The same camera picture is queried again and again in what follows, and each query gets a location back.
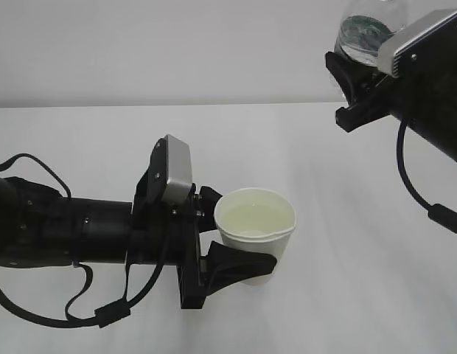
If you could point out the white paper cup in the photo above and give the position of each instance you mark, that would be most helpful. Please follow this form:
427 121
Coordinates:
256 220

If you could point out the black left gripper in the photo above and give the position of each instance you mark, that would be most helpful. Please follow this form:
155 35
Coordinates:
169 235

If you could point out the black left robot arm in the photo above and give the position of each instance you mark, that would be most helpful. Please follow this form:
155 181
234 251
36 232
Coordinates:
39 228

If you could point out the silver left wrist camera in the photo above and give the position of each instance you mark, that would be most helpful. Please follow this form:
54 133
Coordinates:
168 177

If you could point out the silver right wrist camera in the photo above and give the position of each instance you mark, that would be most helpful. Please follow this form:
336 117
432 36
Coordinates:
429 42

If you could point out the clear green-label water bottle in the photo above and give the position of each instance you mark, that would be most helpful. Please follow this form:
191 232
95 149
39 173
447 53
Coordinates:
366 25

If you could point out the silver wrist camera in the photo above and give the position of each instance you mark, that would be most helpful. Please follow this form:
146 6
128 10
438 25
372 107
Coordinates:
429 42
168 177

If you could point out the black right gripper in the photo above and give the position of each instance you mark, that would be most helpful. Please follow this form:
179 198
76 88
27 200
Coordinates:
426 101

